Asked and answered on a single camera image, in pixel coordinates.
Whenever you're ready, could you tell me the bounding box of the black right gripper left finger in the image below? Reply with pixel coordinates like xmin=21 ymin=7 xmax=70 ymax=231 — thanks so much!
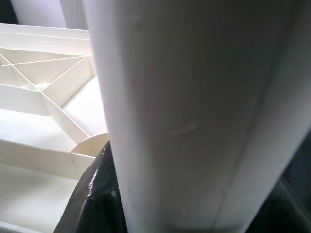
xmin=54 ymin=141 xmax=130 ymax=233

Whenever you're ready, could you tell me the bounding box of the white plastic table leg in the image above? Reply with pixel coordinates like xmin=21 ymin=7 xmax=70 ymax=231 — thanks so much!
xmin=82 ymin=0 xmax=311 ymax=233

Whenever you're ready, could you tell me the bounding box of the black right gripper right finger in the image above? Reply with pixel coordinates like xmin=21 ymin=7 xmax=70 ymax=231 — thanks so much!
xmin=244 ymin=176 xmax=311 ymax=233

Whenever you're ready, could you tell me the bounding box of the cream plastic table top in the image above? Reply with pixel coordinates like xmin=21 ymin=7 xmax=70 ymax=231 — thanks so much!
xmin=0 ymin=23 xmax=110 ymax=233

